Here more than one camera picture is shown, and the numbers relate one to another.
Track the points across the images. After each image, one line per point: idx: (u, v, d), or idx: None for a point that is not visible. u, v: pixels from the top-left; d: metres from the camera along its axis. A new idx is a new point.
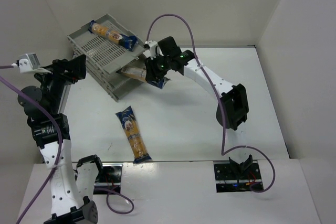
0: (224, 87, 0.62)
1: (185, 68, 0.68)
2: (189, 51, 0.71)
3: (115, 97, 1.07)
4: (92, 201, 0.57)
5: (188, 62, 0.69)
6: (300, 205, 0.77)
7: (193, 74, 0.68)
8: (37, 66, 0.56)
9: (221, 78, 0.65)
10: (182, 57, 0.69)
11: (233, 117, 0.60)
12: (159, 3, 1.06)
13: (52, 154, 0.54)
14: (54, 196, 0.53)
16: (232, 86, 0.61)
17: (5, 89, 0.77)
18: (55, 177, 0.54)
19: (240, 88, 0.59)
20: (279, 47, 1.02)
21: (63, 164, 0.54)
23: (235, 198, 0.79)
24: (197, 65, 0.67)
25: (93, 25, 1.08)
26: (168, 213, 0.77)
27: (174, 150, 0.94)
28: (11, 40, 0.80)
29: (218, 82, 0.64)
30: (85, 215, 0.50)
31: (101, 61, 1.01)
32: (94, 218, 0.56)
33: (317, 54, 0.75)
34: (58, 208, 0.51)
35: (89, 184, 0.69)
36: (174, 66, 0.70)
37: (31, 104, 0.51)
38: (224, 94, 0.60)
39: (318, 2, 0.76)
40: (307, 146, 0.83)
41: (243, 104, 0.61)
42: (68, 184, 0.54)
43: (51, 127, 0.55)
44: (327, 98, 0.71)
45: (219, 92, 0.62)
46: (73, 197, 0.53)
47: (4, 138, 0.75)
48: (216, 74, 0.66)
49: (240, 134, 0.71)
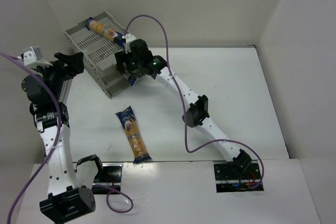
0: (191, 97, 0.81)
1: (158, 76, 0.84)
2: (161, 58, 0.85)
3: (109, 94, 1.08)
4: (88, 189, 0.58)
5: (160, 70, 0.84)
6: (300, 205, 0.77)
7: (166, 82, 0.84)
8: (40, 59, 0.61)
9: (189, 89, 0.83)
10: (155, 65, 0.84)
11: (196, 119, 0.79)
12: (159, 3, 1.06)
13: (51, 137, 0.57)
14: (51, 177, 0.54)
16: (197, 97, 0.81)
17: (4, 88, 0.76)
18: (53, 158, 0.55)
19: (203, 98, 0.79)
20: (279, 47, 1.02)
21: (61, 147, 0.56)
23: (235, 198, 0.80)
24: (169, 75, 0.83)
25: (91, 22, 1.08)
26: (168, 213, 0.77)
27: (174, 150, 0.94)
28: (11, 40, 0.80)
29: (186, 93, 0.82)
30: (80, 195, 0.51)
31: (96, 57, 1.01)
32: (92, 206, 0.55)
33: (317, 54, 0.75)
34: (55, 188, 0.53)
35: (87, 178, 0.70)
36: (147, 70, 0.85)
37: (34, 90, 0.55)
38: (191, 105, 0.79)
39: (318, 2, 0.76)
40: (307, 146, 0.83)
41: (205, 109, 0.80)
42: (65, 166, 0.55)
43: (52, 113, 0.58)
44: (327, 98, 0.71)
45: (188, 102, 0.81)
46: (70, 178, 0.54)
47: (4, 138, 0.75)
48: (184, 84, 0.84)
49: (209, 127, 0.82)
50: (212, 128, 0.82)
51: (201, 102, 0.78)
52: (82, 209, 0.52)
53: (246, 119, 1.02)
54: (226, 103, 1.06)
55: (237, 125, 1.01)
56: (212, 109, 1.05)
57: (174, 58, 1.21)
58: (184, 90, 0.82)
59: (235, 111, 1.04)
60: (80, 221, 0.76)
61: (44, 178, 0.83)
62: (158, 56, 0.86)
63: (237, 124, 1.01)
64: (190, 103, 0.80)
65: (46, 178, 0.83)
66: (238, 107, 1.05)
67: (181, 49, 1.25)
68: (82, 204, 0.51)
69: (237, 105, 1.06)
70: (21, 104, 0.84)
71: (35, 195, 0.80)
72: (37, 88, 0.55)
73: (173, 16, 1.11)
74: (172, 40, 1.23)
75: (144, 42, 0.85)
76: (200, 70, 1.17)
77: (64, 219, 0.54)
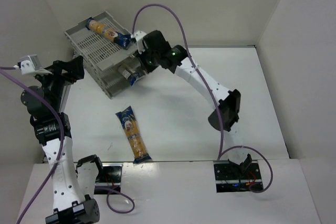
0: (220, 93, 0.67)
1: (179, 68, 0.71)
2: (181, 48, 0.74)
3: (109, 94, 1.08)
4: (93, 200, 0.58)
5: (181, 61, 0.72)
6: (300, 205, 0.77)
7: (188, 75, 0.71)
8: (39, 68, 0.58)
9: (217, 83, 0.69)
10: (175, 55, 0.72)
11: (226, 121, 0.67)
12: (160, 3, 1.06)
13: (54, 150, 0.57)
14: (55, 192, 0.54)
16: (228, 92, 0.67)
17: (4, 89, 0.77)
18: (57, 173, 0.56)
19: (235, 94, 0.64)
20: (279, 48, 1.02)
21: (64, 160, 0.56)
23: (235, 198, 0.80)
24: (192, 66, 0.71)
25: (90, 22, 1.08)
26: (168, 213, 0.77)
27: (174, 150, 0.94)
28: (11, 40, 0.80)
29: (214, 87, 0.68)
30: (85, 210, 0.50)
31: (96, 57, 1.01)
32: (96, 216, 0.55)
33: (316, 55, 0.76)
34: (60, 203, 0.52)
35: (90, 182, 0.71)
36: (164, 62, 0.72)
37: (33, 104, 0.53)
38: (221, 101, 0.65)
39: (318, 3, 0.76)
40: (307, 146, 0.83)
41: (237, 108, 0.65)
42: (70, 180, 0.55)
43: (53, 125, 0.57)
44: (327, 98, 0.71)
45: (217, 98, 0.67)
46: (75, 192, 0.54)
47: (4, 138, 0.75)
48: (212, 77, 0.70)
49: (234, 133, 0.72)
50: (237, 134, 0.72)
51: (233, 97, 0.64)
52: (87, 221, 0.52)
53: (246, 118, 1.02)
54: None
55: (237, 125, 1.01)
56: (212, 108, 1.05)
57: None
58: (211, 84, 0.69)
59: None
60: None
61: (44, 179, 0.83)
62: (178, 45, 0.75)
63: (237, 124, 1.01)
64: (219, 99, 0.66)
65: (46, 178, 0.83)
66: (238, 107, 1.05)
67: None
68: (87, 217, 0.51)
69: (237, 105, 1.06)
70: (21, 104, 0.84)
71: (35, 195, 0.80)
72: (37, 102, 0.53)
73: (173, 16, 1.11)
74: (172, 40, 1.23)
75: (159, 31, 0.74)
76: (200, 69, 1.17)
77: None
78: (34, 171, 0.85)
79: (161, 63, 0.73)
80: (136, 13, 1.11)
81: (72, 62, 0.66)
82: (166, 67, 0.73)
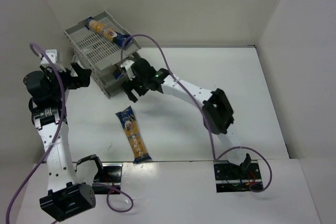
0: (203, 95, 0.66)
1: (162, 86, 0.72)
2: (164, 69, 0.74)
3: (108, 94, 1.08)
4: (88, 185, 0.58)
5: (164, 79, 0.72)
6: (300, 205, 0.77)
7: (171, 89, 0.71)
8: (59, 64, 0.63)
9: (199, 87, 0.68)
10: (158, 77, 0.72)
11: (221, 123, 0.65)
12: (159, 3, 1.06)
13: (50, 134, 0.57)
14: (50, 173, 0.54)
16: (211, 92, 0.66)
17: (5, 88, 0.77)
18: (52, 155, 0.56)
19: (220, 93, 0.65)
20: (279, 47, 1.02)
21: (60, 144, 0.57)
23: (235, 198, 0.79)
24: (173, 80, 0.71)
25: (90, 21, 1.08)
26: (168, 213, 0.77)
27: (174, 150, 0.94)
28: (10, 40, 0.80)
29: (196, 92, 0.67)
30: (80, 191, 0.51)
31: (94, 57, 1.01)
32: (92, 202, 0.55)
33: (317, 54, 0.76)
34: (54, 184, 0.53)
35: (88, 175, 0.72)
36: (151, 86, 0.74)
37: (34, 83, 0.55)
38: (205, 102, 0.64)
39: (318, 2, 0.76)
40: (307, 146, 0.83)
41: (227, 106, 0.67)
42: (64, 162, 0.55)
43: (49, 110, 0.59)
44: (327, 99, 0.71)
45: (200, 102, 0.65)
46: (70, 174, 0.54)
47: (5, 137, 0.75)
48: (192, 84, 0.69)
49: (231, 135, 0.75)
50: (234, 136, 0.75)
51: (217, 95, 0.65)
52: (82, 204, 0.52)
53: (246, 118, 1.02)
54: None
55: (237, 125, 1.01)
56: None
57: (174, 59, 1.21)
58: (192, 91, 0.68)
59: (235, 111, 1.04)
60: (80, 221, 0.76)
61: (44, 178, 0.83)
62: (163, 67, 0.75)
63: (237, 124, 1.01)
64: (203, 100, 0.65)
65: (46, 179, 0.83)
66: (238, 107, 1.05)
67: (181, 49, 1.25)
68: (82, 199, 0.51)
69: (237, 105, 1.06)
70: (20, 104, 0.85)
71: (35, 194, 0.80)
72: (38, 81, 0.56)
73: (172, 16, 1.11)
74: (171, 40, 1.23)
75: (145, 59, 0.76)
76: (200, 70, 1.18)
77: (64, 216, 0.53)
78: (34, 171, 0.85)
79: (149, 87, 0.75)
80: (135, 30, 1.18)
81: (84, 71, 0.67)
82: (155, 89, 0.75)
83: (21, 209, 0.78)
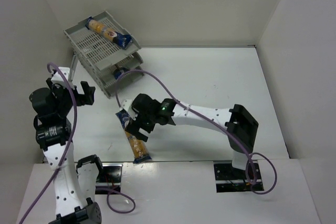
0: (222, 116, 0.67)
1: (174, 117, 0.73)
2: (168, 99, 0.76)
3: (108, 94, 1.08)
4: (95, 202, 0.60)
5: (173, 110, 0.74)
6: (300, 205, 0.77)
7: (185, 118, 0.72)
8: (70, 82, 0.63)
9: (216, 109, 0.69)
10: (165, 109, 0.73)
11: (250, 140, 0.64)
12: (159, 3, 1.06)
13: (56, 156, 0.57)
14: (58, 197, 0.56)
16: (229, 110, 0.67)
17: (6, 88, 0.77)
18: (59, 178, 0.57)
19: (239, 109, 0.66)
20: (279, 47, 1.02)
21: (66, 166, 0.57)
23: (235, 198, 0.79)
24: (184, 109, 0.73)
25: (90, 21, 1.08)
26: (168, 213, 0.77)
27: (174, 150, 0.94)
28: (10, 40, 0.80)
29: (214, 115, 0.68)
30: (88, 214, 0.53)
31: (95, 57, 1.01)
32: (97, 219, 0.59)
33: (317, 54, 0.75)
34: (63, 208, 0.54)
35: (91, 185, 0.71)
36: (161, 120, 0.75)
37: (39, 100, 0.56)
38: (227, 123, 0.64)
39: (318, 1, 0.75)
40: (307, 146, 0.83)
41: (248, 119, 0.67)
42: (72, 185, 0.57)
43: (53, 129, 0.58)
44: (327, 99, 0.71)
45: (222, 123, 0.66)
46: (77, 198, 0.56)
47: (5, 137, 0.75)
48: (206, 108, 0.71)
49: None
50: None
51: (237, 112, 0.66)
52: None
53: None
54: (226, 103, 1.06)
55: None
56: None
57: (174, 59, 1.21)
58: (210, 114, 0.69)
59: None
60: None
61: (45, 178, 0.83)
62: (167, 99, 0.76)
63: None
64: (224, 122, 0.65)
65: (47, 178, 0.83)
66: None
67: (181, 49, 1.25)
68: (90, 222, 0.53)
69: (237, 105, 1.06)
70: (20, 103, 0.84)
71: (35, 194, 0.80)
72: (43, 98, 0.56)
73: (173, 16, 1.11)
74: (172, 40, 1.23)
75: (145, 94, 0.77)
76: (200, 70, 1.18)
77: None
78: (34, 171, 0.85)
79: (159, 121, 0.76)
80: (136, 30, 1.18)
81: (90, 93, 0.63)
82: (166, 122, 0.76)
83: (21, 209, 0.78)
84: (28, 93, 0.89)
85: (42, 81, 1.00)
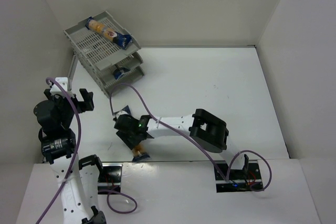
0: (186, 122, 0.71)
1: (148, 131, 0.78)
2: (143, 116, 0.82)
3: (108, 94, 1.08)
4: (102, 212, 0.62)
5: (147, 125, 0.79)
6: (300, 205, 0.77)
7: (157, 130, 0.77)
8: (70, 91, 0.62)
9: (180, 117, 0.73)
10: (141, 126, 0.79)
11: (216, 139, 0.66)
12: (159, 3, 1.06)
13: (62, 169, 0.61)
14: (65, 209, 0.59)
16: (192, 116, 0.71)
17: (6, 87, 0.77)
18: (65, 191, 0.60)
19: (200, 113, 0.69)
20: (279, 47, 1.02)
21: (72, 179, 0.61)
23: (235, 198, 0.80)
24: (156, 121, 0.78)
25: (90, 21, 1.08)
26: (168, 213, 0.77)
27: (174, 150, 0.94)
28: (10, 40, 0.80)
29: (179, 123, 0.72)
30: None
31: (94, 57, 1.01)
32: None
33: (317, 54, 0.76)
34: (70, 220, 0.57)
35: (93, 189, 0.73)
36: (140, 136, 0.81)
37: (44, 115, 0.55)
38: (190, 127, 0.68)
39: (318, 1, 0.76)
40: (307, 146, 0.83)
41: (213, 119, 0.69)
42: (79, 197, 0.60)
43: (59, 142, 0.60)
44: (327, 99, 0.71)
45: (186, 129, 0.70)
46: (84, 209, 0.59)
47: (5, 136, 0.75)
48: (173, 118, 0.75)
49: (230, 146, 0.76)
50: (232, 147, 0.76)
51: (200, 115, 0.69)
52: None
53: (245, 118, 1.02)
54: (226, 103, 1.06)
55: (237, 124, 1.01)
56: (212, 108, 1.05)
57: (174, 59, 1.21)
58: (177, 123, 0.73)
59: (235, 111, 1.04)
60: None
61: (45, 178, 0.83)
62: (143, 115, 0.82)
63: (237, 124, 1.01)
64: (188, 127, 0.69)
65: (47, 178, 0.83)
66: (238, 107, 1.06)
67: (181, 49, 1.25)
68: None
69: (237, 105, 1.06)
70: (20, 103, 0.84)
71: (35, 194, 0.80)
72: (47, 112, 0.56)
73: (172, 16, 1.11)
74: (171, 40, 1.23)
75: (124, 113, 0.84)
76: (200, 70, 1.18)
77: None
78: (34, 171, 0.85)
79: (138, 138, 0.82)
80: (136, 30, 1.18)
81: (90, 99, 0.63)
82: (145, 137, 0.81)
83: (20, 209, 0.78)
84: (28, 93, 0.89)
85: (42, 81, 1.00)
